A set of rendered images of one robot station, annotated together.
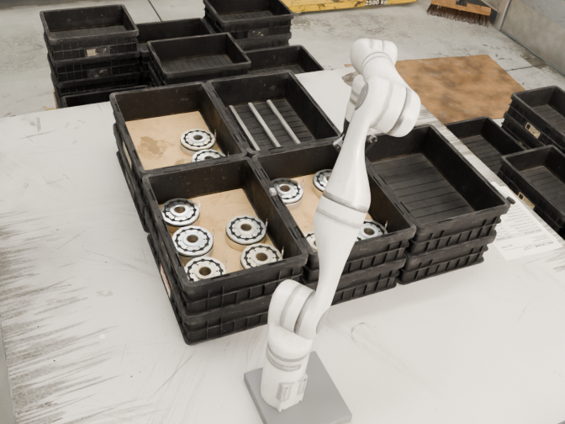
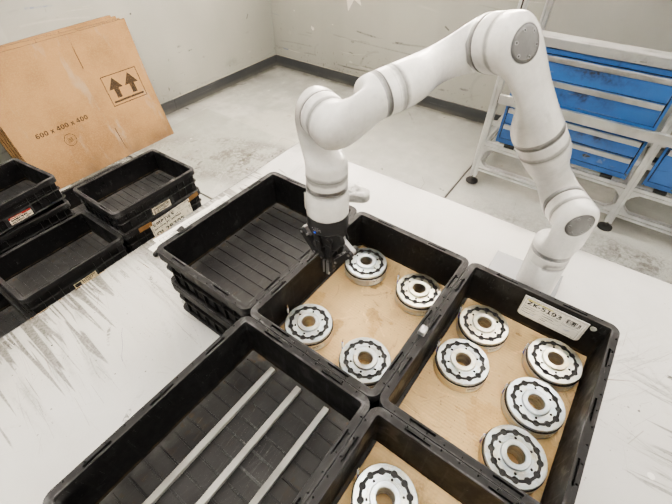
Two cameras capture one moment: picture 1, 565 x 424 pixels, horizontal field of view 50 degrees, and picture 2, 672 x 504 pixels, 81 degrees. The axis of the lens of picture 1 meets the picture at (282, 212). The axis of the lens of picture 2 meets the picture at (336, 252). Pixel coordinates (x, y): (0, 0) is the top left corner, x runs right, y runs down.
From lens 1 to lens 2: 1.60 m
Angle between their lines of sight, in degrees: 75
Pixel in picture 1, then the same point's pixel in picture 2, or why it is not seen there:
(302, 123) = (167, 438)
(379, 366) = not seen: hidden behind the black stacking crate
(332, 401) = (501, 263)
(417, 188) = (249, 261)
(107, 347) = (651, 458)
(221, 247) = (496, 381)
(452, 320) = not seen: hidden behind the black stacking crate
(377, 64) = (418, 63)
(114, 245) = not seen: outside the picture
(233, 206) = (427, 412)
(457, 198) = (246, 230)
